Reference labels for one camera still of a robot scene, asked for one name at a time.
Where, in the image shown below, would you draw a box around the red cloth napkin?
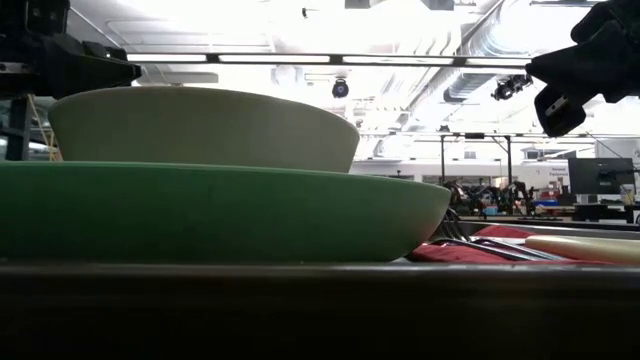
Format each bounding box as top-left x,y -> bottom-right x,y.
407,224 -> 616,266

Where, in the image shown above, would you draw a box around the dark brown plastic tray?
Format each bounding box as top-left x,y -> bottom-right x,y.
0,221 -> 640,360

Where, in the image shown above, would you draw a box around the grey round bowl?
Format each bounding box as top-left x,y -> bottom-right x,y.
47,85 -> 361,175

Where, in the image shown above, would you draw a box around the black metal rig frame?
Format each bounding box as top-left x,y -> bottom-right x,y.
0,94 -> 35,163

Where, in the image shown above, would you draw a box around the black background pole stand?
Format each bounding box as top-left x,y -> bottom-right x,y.
438,131 -> 515,174

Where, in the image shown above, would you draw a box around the teal handled metal fork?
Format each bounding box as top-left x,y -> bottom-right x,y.
428,207 -> 569,262

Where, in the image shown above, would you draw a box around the black dome ceiling camera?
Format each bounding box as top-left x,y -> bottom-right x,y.
331,75 -> 350,100

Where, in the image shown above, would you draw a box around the dark background table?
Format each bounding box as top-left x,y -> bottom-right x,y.
572,202 -> 640,224

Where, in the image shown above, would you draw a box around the black computer monitor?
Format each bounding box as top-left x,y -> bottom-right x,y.
567,157 -> 637,196

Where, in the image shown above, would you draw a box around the black hanging ceiling device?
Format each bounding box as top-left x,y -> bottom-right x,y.
491,73 -> 534,102

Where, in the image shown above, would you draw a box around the long ceiling light bar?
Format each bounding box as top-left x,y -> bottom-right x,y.
124,51 -> 534,69

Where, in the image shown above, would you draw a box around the grey ceiling air duct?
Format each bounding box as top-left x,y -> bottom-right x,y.
442,72 -> 501,104

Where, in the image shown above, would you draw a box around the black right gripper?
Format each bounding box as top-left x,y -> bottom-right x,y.
525,0 -> 640,139

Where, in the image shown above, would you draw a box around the black background robot arms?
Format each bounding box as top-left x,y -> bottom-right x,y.
444,179 -> 539,217

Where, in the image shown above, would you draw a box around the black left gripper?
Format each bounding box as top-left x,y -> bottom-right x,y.
0,35 -> 143,100

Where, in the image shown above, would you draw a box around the green round plate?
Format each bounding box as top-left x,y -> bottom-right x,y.
0,160 -> 452,264

